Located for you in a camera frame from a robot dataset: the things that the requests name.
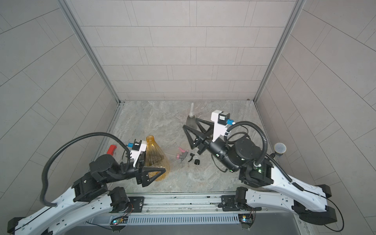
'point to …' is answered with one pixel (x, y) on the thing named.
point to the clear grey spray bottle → (191, 122)
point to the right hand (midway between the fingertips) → (187, 125)
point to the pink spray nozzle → (184, 153)
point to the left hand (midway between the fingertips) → (164, 167)
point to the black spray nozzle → (197, 161)
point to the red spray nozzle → (111, 149)
